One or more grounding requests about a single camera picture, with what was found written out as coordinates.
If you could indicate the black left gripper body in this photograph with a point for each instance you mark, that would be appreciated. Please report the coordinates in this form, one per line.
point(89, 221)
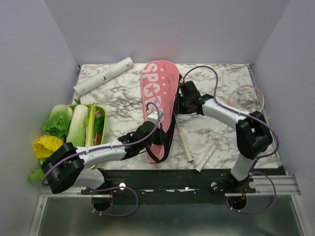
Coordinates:
point(156, 138)

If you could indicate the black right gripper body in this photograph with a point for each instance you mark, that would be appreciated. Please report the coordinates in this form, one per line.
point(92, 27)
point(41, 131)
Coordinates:
point(183, 106)

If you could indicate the pink racket bag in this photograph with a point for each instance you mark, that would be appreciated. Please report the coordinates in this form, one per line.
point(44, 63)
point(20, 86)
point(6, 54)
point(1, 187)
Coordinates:
point(160, 85)

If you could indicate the white shuttlecock tube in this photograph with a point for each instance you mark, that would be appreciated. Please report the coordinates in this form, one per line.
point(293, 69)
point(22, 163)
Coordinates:
point(103, 76)

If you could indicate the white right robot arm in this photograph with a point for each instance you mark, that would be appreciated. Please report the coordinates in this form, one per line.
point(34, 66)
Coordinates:
point(252, 135)

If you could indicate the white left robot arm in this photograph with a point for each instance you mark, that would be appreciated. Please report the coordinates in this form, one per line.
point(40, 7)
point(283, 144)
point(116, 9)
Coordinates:
point(63, 168)

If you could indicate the dark green leaf vegetable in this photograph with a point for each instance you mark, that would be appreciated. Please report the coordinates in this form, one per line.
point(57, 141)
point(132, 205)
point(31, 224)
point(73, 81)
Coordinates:
point(98, 124)

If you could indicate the green vegetable basket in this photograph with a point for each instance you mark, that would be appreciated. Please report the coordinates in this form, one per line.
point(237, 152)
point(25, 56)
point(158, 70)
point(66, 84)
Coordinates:
point(99, 137)

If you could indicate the celery stalk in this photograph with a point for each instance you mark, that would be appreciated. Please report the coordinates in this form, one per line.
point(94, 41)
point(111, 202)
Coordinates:
point(89, 122)

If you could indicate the white napa cabbage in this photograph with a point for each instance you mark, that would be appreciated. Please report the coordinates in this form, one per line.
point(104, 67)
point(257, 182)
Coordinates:
point(77, 129)

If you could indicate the green lettuce head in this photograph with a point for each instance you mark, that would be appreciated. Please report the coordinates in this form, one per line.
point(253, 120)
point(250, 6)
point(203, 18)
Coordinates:
point(59, 121)

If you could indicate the yellow lettuce head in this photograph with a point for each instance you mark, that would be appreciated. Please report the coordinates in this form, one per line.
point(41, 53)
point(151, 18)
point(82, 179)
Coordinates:
point(46, 145)

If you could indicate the green leaf at front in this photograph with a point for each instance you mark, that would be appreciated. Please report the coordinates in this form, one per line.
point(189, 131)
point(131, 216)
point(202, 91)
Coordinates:
point(36, 174)

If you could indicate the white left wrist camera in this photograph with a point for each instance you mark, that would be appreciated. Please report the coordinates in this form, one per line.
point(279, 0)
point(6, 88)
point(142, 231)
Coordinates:
point(155, 116)

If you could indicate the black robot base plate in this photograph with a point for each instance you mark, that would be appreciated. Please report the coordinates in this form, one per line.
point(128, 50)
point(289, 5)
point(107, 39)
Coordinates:
point(165, 187)

